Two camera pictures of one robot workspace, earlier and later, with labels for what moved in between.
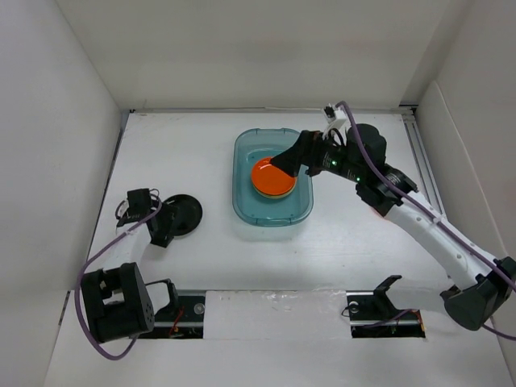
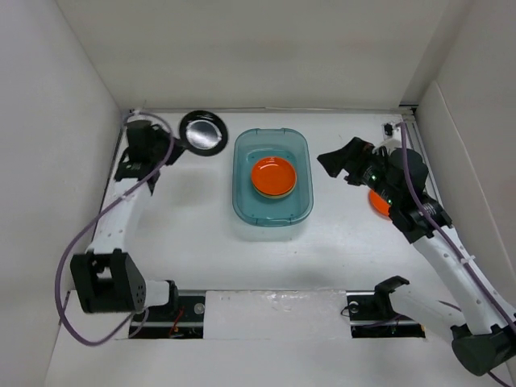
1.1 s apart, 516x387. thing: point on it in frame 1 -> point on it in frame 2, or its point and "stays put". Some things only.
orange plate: [268, 179] stays put
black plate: [189, 214] -> [204, 133]
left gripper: [163, 236] -> [161, 134]
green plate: [275, 197] stays put
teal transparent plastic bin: [250, 147] stays put
